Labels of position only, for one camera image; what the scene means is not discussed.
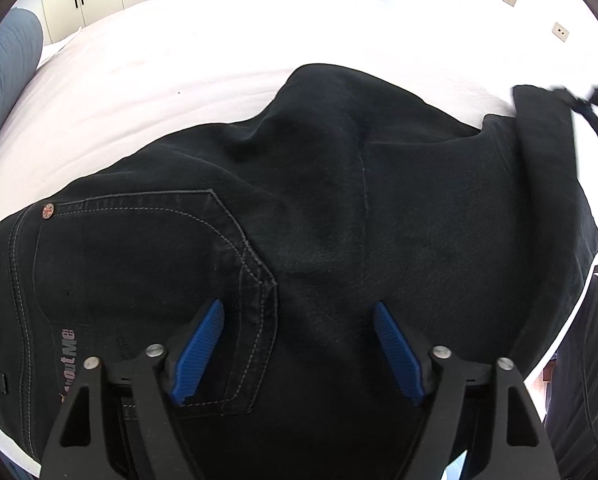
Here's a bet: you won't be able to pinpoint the white bed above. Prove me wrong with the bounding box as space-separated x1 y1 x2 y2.
0 0 598 461

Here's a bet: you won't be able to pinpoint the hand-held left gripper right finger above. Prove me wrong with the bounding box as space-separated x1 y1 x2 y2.
373 300 563 480

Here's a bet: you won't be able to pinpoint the person's dark striped clothing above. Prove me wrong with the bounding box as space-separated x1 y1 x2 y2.
543 274 598 480

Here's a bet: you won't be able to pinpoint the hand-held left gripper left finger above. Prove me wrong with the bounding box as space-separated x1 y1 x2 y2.
40 299 225 480

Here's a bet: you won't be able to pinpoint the black pants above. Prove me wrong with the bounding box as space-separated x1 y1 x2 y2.
0 62 598 480

